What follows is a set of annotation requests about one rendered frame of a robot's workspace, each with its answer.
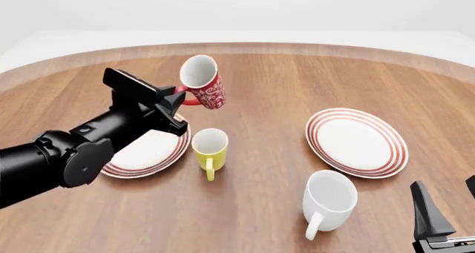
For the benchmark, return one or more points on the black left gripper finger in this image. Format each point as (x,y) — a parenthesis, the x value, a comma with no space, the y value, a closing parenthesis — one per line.
(175,102)
(166,89)

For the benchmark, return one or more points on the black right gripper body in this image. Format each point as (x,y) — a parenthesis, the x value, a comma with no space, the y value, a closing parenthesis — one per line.
(445,245)

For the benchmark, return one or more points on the yellow mug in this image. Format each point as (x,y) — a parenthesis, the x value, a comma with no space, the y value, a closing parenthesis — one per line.
(211,153)

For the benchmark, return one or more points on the white mug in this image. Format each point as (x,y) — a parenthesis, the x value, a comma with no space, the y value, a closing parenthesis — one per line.
(328,200)

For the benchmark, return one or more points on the black flat plate on stalk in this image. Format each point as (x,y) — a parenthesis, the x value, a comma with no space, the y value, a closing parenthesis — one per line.
(128,82)

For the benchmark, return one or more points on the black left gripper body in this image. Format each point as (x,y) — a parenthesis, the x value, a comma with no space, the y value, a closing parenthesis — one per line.
(171,121)

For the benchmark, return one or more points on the red patterned mug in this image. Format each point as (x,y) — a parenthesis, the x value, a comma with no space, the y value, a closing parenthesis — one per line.
(208,89)

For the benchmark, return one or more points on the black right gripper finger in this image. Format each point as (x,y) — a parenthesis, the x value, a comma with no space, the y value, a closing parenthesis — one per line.
(471,186)
(430,214)

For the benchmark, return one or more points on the white plate with red rings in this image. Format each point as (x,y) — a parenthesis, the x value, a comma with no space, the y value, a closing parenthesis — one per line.
(156,150)
(356,143)

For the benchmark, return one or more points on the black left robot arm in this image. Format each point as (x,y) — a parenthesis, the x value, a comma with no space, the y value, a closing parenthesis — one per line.
(55,155)

